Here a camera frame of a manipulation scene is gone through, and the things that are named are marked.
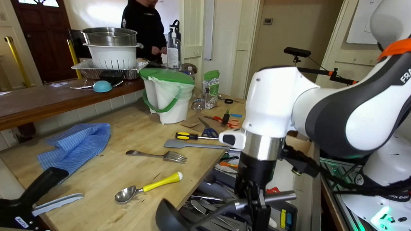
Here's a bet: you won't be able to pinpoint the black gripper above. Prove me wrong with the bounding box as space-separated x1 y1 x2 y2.
235 151 279 231

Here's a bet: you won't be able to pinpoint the black serving spoon metal handle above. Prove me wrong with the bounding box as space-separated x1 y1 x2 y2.
154 189 297 231

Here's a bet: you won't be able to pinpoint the large grey spoon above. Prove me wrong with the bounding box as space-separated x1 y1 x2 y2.
196 180 236 201

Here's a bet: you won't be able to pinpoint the wooden drawer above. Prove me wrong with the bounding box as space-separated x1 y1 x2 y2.
170 126 323 231

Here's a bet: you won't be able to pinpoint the small yellow utensil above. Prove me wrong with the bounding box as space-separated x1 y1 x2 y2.
278 207 287 229

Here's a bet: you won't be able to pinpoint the grey cutlery tray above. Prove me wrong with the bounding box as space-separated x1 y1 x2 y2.
177 167 299 231

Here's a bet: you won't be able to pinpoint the long grey spatula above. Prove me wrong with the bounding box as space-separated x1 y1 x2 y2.
164 138 232 151

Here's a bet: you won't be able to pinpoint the metal fork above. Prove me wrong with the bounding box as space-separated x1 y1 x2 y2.
124 148 187 164

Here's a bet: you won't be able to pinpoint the yellow and black screwdriver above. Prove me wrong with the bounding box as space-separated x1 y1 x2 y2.
174 130 222 142

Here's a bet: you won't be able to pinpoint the clear crumpled wrapper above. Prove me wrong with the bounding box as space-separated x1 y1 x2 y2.
190 94 208 112

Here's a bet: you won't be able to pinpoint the green and white bag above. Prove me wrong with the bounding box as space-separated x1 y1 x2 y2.
201 69 220 110

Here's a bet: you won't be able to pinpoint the white bin with green bag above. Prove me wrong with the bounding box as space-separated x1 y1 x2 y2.
137 67 196 125

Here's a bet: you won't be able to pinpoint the black tripod with orange clamps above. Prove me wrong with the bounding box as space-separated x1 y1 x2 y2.
282 44 357 85

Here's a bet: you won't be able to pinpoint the white bottle with black pump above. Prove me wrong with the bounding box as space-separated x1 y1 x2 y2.
165 17 182 70

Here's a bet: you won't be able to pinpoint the blue checked cloth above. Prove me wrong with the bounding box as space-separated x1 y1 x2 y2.
37 121 113 175

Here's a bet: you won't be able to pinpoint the teal round bowl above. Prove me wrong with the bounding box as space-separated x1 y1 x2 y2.
92 79 114 93

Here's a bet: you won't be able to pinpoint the person in black clothes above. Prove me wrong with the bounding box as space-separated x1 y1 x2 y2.
120 0 168 65

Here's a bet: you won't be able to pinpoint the white plastic colander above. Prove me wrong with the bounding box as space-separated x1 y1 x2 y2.
82 42 142 70

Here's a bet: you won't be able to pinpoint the white board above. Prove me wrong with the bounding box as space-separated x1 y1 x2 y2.
345 0 380 44

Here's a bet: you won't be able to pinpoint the large metal pot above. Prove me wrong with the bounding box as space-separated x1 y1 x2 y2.
80 25 138 47

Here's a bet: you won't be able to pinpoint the yellow pole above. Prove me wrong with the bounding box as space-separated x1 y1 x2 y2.
65 38 82 80
3 35 30 87

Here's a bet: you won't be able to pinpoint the dark wooden bar ledge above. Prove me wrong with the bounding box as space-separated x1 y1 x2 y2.
0 78 145 132

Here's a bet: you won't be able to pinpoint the orange-handled peeler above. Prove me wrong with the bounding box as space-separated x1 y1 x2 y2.
217 159 240 171

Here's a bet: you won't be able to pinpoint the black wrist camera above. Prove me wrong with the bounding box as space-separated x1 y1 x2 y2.
279 143 321 178

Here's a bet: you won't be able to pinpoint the red-handled pliers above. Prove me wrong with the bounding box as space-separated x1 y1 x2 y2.
202 114 242 130

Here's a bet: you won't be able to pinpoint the blue-handled scissors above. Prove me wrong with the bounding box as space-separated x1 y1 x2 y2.
196 116 220 139

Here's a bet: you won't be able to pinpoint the yellow-handled metal scoop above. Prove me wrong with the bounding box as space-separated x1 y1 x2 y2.
114 170 184 205

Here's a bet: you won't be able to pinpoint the grey-blue handled peeler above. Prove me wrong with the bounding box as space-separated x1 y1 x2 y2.
30 192 84 218

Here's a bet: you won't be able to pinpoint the orange cable clip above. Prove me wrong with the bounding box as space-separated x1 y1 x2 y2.
376 37 411 62

